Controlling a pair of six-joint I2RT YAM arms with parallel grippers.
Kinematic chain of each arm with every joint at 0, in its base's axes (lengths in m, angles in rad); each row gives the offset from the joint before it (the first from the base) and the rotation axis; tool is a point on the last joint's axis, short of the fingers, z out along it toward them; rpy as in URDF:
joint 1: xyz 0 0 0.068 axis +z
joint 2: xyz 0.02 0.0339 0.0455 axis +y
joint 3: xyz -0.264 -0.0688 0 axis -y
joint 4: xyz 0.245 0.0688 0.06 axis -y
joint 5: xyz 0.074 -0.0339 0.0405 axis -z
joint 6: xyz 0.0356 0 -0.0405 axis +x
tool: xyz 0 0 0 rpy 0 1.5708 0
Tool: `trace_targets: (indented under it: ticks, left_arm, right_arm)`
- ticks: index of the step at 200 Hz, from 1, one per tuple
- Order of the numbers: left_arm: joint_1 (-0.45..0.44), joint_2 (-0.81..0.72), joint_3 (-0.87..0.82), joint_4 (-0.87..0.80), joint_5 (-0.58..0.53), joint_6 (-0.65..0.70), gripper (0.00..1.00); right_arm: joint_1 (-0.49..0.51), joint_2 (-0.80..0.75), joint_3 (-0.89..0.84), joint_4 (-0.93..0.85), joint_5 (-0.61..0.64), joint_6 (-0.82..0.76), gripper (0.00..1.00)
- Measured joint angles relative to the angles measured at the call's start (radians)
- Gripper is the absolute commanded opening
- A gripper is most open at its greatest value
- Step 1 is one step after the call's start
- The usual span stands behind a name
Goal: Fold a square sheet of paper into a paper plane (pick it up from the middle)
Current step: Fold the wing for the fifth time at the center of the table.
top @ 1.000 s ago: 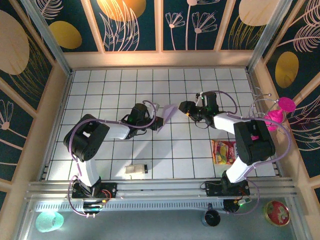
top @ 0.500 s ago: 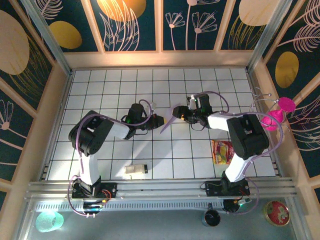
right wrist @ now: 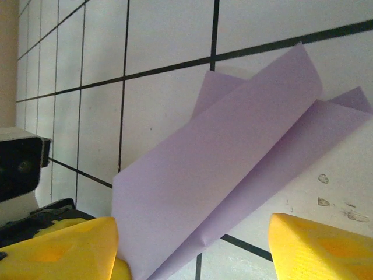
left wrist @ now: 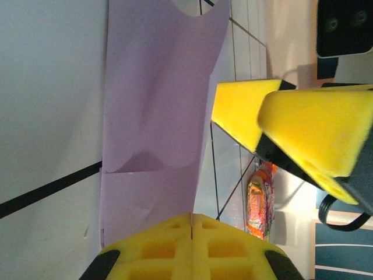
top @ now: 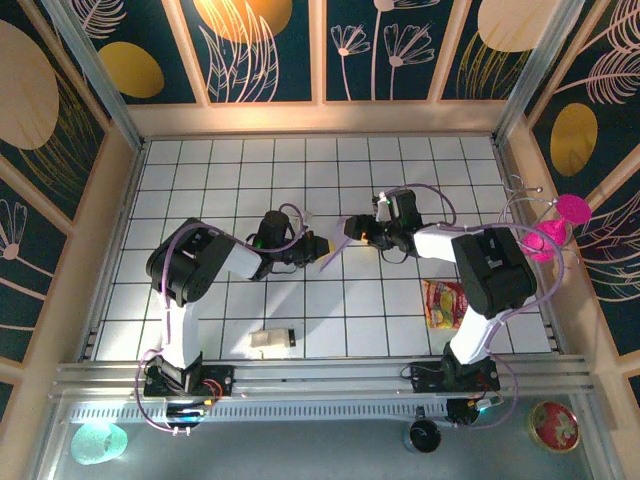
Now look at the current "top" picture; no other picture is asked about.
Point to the purple cloth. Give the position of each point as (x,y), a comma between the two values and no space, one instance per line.
(341,235)

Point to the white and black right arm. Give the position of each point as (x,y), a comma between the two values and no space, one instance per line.
(475,335)

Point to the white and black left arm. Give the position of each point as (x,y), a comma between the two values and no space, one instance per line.
(182,330)

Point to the colourful snack packet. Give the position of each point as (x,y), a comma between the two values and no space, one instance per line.
(442,305)

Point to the white block with black end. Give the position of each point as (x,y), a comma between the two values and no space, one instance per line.
(270,339)

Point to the black mug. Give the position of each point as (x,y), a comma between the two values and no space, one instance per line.
(422,435)

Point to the round red tin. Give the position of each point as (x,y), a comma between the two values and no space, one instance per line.
(555,427)

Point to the teal glass cup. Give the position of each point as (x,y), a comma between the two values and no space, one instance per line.
(97,445)

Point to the long aluminium mounting rail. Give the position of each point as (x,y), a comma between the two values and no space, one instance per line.
(325,372)

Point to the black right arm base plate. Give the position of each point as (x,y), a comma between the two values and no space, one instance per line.
(425,377)

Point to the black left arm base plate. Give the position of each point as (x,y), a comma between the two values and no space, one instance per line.
(225,380)

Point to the aluminium frame post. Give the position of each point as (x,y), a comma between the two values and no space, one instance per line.
(537,65)
(97,75)

